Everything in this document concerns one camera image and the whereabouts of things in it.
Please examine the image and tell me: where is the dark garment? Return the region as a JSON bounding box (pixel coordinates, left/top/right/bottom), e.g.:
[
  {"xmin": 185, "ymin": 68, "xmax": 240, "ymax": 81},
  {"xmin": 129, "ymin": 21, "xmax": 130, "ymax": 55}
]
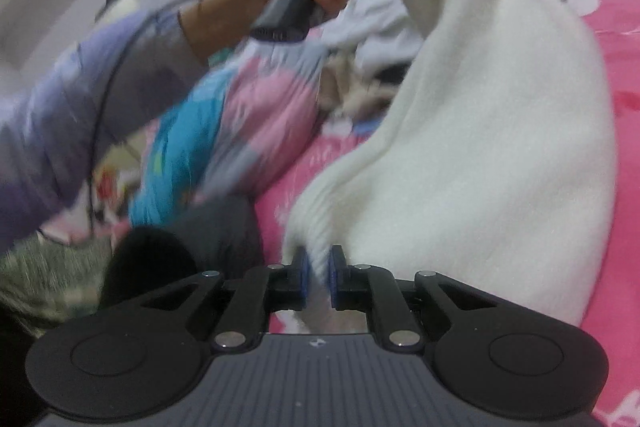
[{"xmin": 101, "ymin": 194, "xmax": 264, "ymax": 309}]

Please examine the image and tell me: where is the grey patterned cloth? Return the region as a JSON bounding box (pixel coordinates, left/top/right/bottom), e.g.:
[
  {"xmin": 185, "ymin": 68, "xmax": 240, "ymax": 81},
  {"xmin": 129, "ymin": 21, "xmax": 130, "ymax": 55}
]
[{"xmin": 0, "ymin": 231, "xmax": 117, "ymax": 334}]

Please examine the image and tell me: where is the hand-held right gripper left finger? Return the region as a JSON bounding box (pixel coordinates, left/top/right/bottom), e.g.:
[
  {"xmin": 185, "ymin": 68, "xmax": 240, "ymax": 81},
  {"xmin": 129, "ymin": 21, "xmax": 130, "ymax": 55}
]
[{"xmin": 137, "ymin": 246, "xmax": 310, "ymax": 353}]

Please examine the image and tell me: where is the black cable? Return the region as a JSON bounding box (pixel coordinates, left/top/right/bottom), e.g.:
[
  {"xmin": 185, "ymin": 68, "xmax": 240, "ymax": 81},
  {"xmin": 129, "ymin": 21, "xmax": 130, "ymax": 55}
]
[{"xmin": 84, "ymin": 0, "xmax": 207, "ymax": 239}]

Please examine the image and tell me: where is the white fleece sweater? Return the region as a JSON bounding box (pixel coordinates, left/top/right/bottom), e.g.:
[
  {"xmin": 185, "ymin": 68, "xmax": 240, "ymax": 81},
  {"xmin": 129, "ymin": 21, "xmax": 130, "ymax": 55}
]
[{"xmin": 282, "ymin": 0, "xmax": 619, "ymax": 329}]

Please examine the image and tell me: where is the pile of pink white clothes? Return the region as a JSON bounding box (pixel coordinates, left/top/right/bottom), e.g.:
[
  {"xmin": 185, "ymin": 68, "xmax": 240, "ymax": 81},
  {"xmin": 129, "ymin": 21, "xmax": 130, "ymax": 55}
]
[{"xmin": 94, "ymin": 41, "xmax": 332, "ymax": 229}]

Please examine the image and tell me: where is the pink floral blanket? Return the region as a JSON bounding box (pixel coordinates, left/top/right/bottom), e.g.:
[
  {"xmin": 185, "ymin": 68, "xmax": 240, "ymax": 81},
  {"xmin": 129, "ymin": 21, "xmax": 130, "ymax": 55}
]
[{"xmin": 250, "ymin": 0, "xmax": 640, "ymax": 427}]

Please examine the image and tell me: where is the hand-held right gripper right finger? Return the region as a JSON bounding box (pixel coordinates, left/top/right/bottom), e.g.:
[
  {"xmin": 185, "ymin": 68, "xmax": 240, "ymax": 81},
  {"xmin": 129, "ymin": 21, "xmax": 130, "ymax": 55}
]
[{"xmin": 327, "ymin": 245, "xmax": 501, "ymax": 352}]

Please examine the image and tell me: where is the white thin garment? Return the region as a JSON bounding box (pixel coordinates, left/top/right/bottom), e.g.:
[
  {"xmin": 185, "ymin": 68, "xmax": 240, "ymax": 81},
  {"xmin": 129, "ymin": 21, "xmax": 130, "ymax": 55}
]
[{"xmin": 320, "ymin": 0, "xmax": 427, "ymax": 74}]

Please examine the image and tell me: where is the person's left forearm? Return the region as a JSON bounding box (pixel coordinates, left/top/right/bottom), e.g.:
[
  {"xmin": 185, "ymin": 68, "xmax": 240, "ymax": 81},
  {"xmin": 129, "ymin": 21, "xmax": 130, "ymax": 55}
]
[{"xmin": 0, "ymin": 0, "xmax": 282, "ymax": 254}]

